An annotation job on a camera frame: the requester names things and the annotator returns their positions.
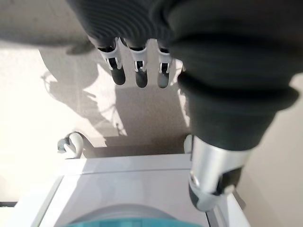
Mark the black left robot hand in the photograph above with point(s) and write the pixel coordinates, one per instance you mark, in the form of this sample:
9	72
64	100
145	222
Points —
225	59

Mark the white cart caster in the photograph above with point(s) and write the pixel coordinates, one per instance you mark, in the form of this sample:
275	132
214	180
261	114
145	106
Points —
187	144
72	145

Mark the white medical cart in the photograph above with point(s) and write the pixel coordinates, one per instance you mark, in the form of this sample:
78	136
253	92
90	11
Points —
130	186

